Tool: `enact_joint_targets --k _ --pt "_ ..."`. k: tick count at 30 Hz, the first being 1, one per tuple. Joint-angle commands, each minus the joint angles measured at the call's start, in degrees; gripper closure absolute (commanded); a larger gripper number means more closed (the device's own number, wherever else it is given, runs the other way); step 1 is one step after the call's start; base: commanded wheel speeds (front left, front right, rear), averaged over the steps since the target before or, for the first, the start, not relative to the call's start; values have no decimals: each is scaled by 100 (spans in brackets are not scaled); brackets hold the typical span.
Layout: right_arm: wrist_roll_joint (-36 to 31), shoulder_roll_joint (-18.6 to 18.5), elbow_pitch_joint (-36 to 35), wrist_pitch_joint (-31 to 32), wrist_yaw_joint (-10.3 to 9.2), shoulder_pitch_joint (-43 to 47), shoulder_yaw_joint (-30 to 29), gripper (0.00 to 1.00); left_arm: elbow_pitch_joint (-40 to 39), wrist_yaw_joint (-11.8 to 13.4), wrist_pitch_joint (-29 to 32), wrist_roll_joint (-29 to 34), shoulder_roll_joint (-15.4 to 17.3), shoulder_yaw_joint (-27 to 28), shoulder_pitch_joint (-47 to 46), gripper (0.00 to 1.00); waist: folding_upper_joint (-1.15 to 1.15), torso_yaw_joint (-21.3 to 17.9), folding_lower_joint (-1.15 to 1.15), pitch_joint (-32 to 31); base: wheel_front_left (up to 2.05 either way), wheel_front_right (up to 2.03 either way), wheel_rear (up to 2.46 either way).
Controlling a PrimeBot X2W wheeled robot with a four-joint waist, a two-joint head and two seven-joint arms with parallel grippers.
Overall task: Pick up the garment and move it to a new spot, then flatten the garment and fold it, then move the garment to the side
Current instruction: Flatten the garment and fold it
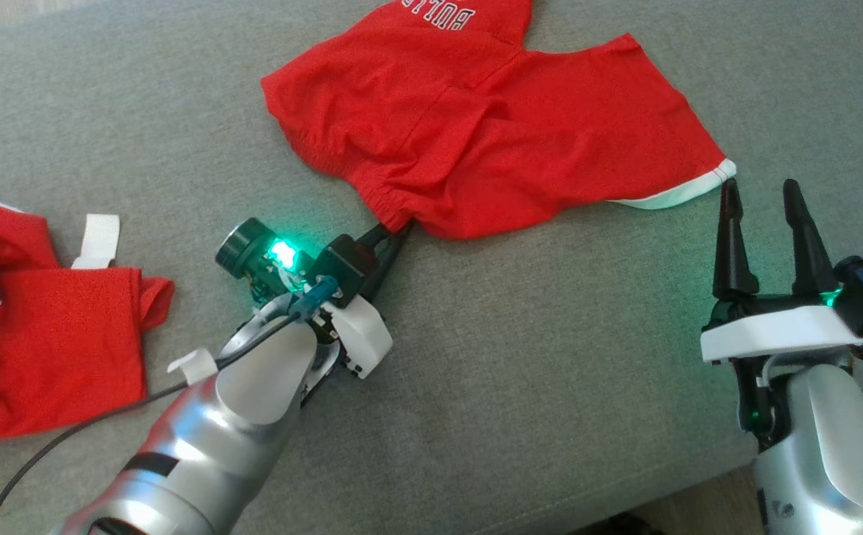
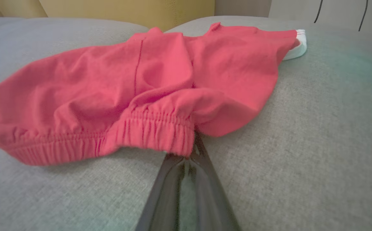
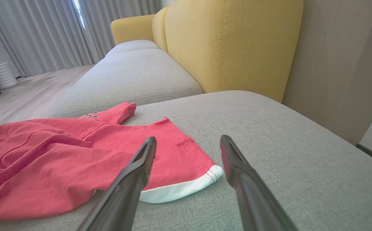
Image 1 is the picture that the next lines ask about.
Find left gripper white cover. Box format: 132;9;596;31
216;218;414;380

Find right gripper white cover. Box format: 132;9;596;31
700;178;863;447

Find red Bulls shorts white trim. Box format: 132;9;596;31
260;0;738;240

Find red white Bulls jersey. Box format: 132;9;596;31
0;186;176;450

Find white tape strip marker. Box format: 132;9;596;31
72;214;121;270

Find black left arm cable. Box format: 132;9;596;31
0;275;340;535

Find white cable strap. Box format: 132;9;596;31
167;348;218;386

